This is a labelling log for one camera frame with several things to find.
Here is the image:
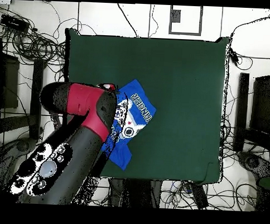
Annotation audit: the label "blue printed t-shirt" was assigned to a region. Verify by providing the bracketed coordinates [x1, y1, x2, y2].
[99, 77, 159, 173]

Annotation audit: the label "dark green table cloth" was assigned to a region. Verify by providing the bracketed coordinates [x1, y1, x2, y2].
[59, 27, 230, 186]

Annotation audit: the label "grey wheeled base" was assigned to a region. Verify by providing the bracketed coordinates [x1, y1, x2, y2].
[235, 151, 270, 187]
[0, 136, 38, 191]

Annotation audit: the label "black electronics box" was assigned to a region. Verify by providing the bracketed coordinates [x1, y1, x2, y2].
[0, 13, 31, 34]

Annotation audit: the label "black power adapter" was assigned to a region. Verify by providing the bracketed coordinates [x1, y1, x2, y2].
[228, 48, 240, 67]

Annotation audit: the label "black power strip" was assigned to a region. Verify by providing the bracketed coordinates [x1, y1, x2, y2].
[185, 182, 210, 210]

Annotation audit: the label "black frame stand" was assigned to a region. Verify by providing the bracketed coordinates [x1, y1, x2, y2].
[0, 37, 46, 146]
[233, 54, 270, 154]

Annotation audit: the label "tangled black cables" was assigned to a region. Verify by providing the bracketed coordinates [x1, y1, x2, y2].
[0, 0, 69, 68]
[160, 115, 261, 212]

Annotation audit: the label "grey square frame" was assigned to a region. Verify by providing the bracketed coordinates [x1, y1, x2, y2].
[168, 4, 204, 37]

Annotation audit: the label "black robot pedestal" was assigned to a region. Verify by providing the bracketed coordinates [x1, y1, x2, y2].
[107, 178, 163, 209]

